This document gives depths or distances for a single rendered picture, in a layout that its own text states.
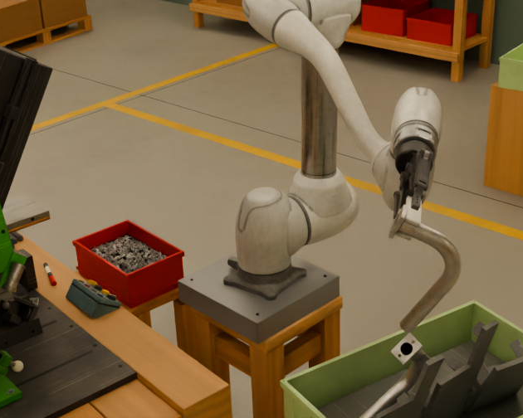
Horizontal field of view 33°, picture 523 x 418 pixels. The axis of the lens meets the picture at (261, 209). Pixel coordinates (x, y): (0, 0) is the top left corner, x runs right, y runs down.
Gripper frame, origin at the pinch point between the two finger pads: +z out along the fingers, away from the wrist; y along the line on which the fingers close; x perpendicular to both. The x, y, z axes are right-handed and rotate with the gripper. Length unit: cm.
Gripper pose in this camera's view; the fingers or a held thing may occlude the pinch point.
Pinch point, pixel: (408, 218)
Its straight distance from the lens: 167.8
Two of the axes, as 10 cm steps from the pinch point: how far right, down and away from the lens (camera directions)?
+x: 9.3, 3.6, 0.8
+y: 3.2, -6.8, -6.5
